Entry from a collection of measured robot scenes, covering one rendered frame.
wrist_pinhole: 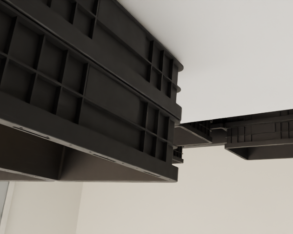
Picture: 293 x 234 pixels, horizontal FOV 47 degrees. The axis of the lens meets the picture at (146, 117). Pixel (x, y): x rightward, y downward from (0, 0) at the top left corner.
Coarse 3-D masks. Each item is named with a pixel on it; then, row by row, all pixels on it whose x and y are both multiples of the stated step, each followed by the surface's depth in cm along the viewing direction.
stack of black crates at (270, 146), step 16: (272, 112) 159; (288, 112) 155; (240, 128) 167; (256, 128) 161; (272, 128) 156; (288, 128) 152; (240, 144) 163; (256, 144) 158; (272, 144) 154; (288, 144) 177
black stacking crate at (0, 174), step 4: (0, 172) 83; (4, 172) 82; (8, 172) 82; (0, 176) 83; (4, 176) 82; (8, 176) 81; (12, 176) 80; (16, 176) 79; (20, 176) 79; (24, 176) 78; (28, 176) 77
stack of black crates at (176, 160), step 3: (180, 147) 215; (183, 147) 217; (174, 150) 208; (177, 150) 211; (180, 150) 214; (174, 153) 208; (177, 153) 211; (180, 153) 213; (174, 156) 206; (177, 156) 210; (180, 156) 213; (174, 159) 205; (177, 159) 208; (180, 159) 211; (183, 159) 214; (174, 162) 217; (177, 162) 216; (180, 162) 214; (183, 162) 213
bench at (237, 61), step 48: (144, 0) 48; (192, 0) 47; (240, 0) 46; (288, 0) 45; (192, 48) 59; (240, 48) 58; (288, 48) 57; (192, 96) 80; (240, 96) 78; (288, 96) 75
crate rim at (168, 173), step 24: (0, 96) 30; (0, 120) 30; (24, 120) 32; (48, 120) 34; (72, 144) 37; (96, 144) 40; (120, 144) 44; (0, 168) 61; (144, 168) 48; (168, 168) 54
